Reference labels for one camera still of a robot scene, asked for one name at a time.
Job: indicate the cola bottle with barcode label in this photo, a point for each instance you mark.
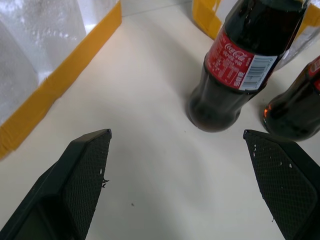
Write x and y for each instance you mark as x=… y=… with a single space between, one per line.
x=237 y=65

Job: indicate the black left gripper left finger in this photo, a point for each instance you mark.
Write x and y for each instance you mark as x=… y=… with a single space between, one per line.
x=75 y=185

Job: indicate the cola bottle with red label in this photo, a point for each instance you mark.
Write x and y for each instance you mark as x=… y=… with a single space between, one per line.
x=295 y=110

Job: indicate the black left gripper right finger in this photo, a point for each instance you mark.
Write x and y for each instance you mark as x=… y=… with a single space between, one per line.
x=282 y=180

